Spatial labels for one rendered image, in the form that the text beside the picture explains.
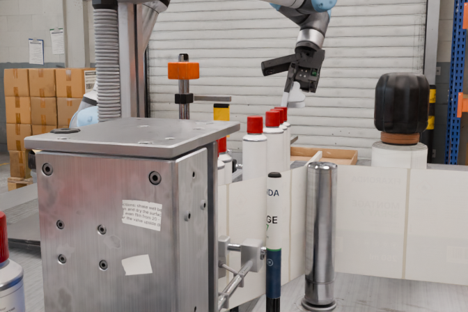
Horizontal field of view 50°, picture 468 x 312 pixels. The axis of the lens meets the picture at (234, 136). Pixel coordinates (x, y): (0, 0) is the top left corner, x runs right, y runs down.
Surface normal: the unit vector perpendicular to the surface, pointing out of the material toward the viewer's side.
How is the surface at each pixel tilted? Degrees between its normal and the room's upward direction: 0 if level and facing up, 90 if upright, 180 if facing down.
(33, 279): 0
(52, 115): 90
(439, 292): 0
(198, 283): 90
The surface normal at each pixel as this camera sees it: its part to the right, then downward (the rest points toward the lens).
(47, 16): -0.34, 0.14
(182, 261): 0.95, 0.04
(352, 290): 0.00, -0.99
